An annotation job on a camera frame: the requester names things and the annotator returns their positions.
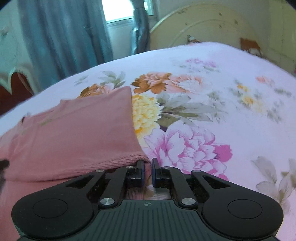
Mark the tied blue curtain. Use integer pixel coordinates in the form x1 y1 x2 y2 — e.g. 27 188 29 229
130 0 151 55

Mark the cream bed headboard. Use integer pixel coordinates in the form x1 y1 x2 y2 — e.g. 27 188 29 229
149 3 266 56

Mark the pink knit garment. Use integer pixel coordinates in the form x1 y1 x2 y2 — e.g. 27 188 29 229
0 86 151 232

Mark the cream wardrobe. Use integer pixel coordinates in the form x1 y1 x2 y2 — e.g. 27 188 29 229
268 0 296 77

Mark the window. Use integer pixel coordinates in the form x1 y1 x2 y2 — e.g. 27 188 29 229
101 0 156 26

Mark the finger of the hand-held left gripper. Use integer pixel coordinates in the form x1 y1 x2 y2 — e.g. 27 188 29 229
0 159 10 194

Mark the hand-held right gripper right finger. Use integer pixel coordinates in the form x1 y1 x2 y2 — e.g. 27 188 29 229
151 158 232 207

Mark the wide blue curtain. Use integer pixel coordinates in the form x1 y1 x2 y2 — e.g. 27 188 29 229
18 0 114 82

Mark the orange patterned pillow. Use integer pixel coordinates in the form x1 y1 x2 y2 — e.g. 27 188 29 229
240 38 263 57

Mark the floral bedsheet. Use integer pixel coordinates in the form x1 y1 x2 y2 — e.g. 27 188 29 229
0 42 296 241

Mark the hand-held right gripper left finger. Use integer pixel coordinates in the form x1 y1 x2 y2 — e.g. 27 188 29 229
66 160 146 208

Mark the white floral pillow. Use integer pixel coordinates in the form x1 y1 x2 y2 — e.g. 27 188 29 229
186 35 202 45

